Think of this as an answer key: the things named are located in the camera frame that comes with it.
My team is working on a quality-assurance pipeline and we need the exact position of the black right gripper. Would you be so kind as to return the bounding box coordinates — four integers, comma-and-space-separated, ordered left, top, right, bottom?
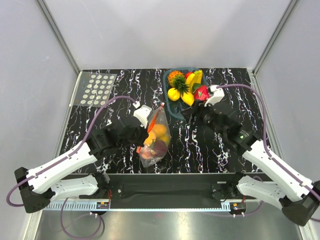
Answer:
180, 99, 226, 138

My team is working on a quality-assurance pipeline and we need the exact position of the pink peach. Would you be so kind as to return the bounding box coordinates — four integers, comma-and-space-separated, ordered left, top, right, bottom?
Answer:
139, 147, 156, 160

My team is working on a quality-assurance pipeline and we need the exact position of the clear zip top bag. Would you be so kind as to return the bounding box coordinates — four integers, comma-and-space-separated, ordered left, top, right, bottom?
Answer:
133, 103, 171, 168

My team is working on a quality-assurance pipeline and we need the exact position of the yellow green mango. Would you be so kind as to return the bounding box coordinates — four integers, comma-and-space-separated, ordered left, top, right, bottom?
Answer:
159, 134, 171, 145

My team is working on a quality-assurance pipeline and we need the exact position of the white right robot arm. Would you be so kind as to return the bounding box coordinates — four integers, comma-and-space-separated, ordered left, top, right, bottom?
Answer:
181, 100, 320, 226

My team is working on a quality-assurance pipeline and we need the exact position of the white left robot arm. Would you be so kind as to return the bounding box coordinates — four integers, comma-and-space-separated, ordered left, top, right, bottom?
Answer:
14, 116, 149, 214

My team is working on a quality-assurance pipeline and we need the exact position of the pink dragon fruit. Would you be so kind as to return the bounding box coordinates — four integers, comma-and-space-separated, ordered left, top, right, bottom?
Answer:
193, 85, 210, 101

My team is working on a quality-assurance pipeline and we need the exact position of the small yellow orange fruit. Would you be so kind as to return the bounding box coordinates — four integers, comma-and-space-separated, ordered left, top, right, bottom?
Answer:
180, 92, 195, 106

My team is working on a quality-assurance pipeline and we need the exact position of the transparent blue plastic fruit tray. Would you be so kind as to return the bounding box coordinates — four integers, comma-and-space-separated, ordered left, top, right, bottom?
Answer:
163, 67, 208, 119

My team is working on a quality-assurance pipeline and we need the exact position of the green lime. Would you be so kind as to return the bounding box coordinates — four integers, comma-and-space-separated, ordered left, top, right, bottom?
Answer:
192, 83, 202, 91

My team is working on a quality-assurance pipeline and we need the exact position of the yellow lemon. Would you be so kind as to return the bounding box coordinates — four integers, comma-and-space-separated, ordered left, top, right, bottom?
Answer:
167, 87, 181, 102

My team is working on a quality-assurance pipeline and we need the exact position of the yellow banana bunch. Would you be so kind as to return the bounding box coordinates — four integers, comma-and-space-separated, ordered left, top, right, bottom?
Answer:
185, 69, 203, 93

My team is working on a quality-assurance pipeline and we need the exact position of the red apple behind bananas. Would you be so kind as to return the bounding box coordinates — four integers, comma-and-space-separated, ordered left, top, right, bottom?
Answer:
185, 72, 193, 78

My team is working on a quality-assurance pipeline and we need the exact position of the orange pineapple toy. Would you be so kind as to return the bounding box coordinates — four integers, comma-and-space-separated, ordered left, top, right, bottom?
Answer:
167, 70, 189, 94

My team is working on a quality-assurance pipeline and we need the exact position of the clear sheet with white dots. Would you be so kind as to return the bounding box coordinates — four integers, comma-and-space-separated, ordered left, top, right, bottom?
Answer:
69, 71, 117, 107

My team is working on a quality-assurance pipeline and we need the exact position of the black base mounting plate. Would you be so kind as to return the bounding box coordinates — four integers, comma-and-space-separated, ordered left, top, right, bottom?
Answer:
79, 172, 257, 201

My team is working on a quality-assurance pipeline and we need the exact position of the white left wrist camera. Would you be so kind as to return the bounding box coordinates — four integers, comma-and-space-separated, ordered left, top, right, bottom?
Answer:
133, 105, 153, 128

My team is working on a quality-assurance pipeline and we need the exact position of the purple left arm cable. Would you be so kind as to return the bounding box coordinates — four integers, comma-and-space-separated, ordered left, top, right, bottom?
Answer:
5, 95, 141, 239

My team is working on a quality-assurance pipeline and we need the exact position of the aluminium frame rail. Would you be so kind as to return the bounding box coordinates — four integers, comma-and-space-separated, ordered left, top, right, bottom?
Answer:
217, 181, 305, 202

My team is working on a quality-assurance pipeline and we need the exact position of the white slotted cable duct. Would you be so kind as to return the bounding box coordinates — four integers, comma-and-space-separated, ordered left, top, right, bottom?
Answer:
44, 200, 231, 212

